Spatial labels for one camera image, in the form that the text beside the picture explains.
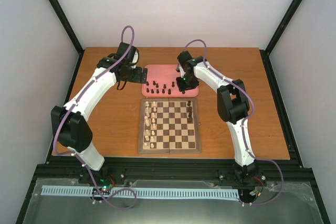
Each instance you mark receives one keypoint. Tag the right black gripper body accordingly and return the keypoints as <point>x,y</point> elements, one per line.
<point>189,82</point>

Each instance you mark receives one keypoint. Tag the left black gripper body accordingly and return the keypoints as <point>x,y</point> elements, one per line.
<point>132,77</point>

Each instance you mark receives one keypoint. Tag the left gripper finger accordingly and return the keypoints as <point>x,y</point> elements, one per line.
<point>145,71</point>
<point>144,79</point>

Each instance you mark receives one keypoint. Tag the dark queen chess piece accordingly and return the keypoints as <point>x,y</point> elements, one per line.
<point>189,119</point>

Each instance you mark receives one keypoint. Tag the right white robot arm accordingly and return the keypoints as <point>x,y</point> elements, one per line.
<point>232,107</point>

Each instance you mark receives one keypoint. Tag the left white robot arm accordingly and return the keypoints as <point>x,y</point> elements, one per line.
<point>72,134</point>

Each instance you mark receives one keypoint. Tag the wooden chess board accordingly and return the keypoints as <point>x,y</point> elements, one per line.
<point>168,128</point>

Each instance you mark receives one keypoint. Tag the pink plastic tray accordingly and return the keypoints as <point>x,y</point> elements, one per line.
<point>165,74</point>

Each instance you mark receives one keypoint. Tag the transparent acrylic sheet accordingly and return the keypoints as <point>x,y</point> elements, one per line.
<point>296,205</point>

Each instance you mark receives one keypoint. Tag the black aluminium frame base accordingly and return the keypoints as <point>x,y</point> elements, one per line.
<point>220,172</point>

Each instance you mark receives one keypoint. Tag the light blue cable duct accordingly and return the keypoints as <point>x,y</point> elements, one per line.
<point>142,193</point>

